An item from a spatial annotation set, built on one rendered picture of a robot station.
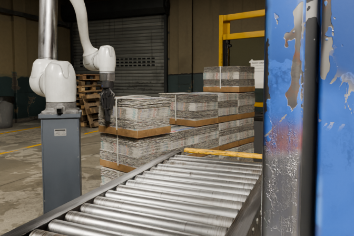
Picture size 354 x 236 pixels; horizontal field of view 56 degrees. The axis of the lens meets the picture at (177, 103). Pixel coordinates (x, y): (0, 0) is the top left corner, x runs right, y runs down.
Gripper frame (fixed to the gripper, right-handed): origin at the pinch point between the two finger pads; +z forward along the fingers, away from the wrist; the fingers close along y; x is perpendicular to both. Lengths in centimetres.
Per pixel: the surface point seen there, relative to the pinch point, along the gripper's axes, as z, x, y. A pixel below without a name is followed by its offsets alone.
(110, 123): 5.8, -4.6, 3.4
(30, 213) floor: 96, -9, 121
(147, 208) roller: 17, 58, -93
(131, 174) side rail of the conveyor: 16, 39, -64
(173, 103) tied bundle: -3, -64, 3
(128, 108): -4.4, -4.5, -13.9
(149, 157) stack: 26.0, -17.1, -18.5
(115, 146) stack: 20.6, -8.0, 3.3
